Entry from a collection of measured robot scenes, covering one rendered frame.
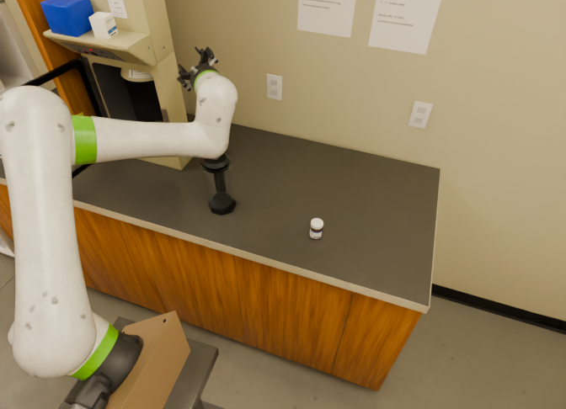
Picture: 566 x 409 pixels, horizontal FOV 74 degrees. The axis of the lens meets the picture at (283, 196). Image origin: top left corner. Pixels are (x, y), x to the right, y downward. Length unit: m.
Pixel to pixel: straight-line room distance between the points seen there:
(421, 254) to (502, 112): 0.63
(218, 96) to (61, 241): 0.51
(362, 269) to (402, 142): 0.67
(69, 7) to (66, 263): 0.84
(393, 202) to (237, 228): 0.62
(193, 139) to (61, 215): 0.42
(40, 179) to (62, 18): 0.73
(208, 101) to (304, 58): 0.70
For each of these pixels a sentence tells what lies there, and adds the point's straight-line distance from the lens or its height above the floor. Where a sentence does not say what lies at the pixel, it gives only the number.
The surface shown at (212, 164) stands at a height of 1.18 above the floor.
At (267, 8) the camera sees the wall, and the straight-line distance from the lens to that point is 1.62.
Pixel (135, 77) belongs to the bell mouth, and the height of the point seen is 1.33.
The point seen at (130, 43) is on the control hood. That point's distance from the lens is 1.31.
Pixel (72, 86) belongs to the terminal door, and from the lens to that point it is 1.59.
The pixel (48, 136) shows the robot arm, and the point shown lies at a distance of 0.79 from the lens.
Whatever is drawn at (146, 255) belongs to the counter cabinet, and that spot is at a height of 0.65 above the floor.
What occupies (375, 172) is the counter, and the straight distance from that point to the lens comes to 1.65.
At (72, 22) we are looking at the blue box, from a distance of 1.40.
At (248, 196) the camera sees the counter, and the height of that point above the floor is 0.94.
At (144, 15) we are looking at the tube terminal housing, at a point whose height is 1.57.
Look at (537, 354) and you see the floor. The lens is 2.56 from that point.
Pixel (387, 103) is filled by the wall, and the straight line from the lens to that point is 1.65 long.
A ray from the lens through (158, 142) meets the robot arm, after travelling 1.02.
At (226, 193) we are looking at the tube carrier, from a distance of 1.37.
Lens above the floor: 1.99
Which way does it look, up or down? 45 degrees down
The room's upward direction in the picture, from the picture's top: 1 degrees clockwise
